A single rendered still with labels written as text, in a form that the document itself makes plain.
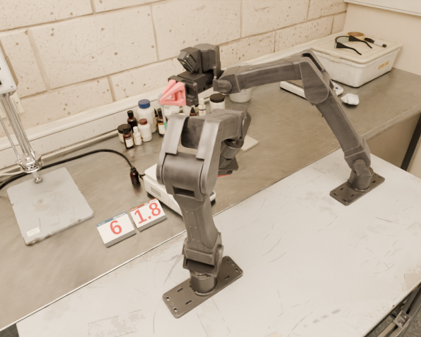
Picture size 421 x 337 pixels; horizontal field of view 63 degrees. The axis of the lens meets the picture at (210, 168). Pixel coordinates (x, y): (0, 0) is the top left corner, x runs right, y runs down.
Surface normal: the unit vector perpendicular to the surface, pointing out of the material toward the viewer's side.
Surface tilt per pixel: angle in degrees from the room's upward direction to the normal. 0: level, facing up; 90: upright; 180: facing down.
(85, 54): 90
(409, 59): 90
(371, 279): 0
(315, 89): 90
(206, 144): 41
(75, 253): 0
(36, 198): 0
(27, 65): 90
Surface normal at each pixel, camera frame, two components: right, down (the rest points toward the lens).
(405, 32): -0.82, 0.38
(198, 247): -0.32, 0.72
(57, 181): -0.04, -0.79
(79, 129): 0.58, 0.48
